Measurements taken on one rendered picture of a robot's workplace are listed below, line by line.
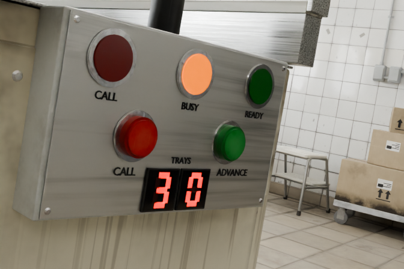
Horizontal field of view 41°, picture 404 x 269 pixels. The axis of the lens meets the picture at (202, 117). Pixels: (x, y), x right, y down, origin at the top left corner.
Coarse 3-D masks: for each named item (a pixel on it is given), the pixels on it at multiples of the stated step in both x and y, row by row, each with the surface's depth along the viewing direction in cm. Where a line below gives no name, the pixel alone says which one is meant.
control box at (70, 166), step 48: (48, 48) 35; (144, 48) 39; (192, 48) 42; (48, 96) 35; (96, 96) 36; (144, 96) 39; (192, 96) 43; (240, 96) 47; (48, 144) 35; (96, 144) 37; (192, 144) 44; (48, 192) 35; (96, 192) 38; (144, 192) 41; (240, 192) 49
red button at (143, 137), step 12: (132, 120) 38; (144, 120) 39; (120, 132) 38; (132, 132) 38; (144, 132) 39; (156, 132) 39; (120, 144) 38; (132, 144) 38; (144, 144) 39; (132, 156) 38; (144, 156) 39
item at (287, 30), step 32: (32, 0) 89; (64, 0) 82; (96, 0) 76; (128, 0) 71; (192, 0) 63; (320, 0) 52; (192, 32) 62; (224, 32) 59; (256, 32) 56; (288, 32) 53; (288, 64) 55
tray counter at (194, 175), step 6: (192, 174) 44; (198, 174) 44; (192, 180) 44; (198, 180) 44; (198, 186) 44; (186, 192) 44; (192, 192) 44; (198, 192) 45; (186, 198) 44; (198, 198) 45; (192, 204) 44
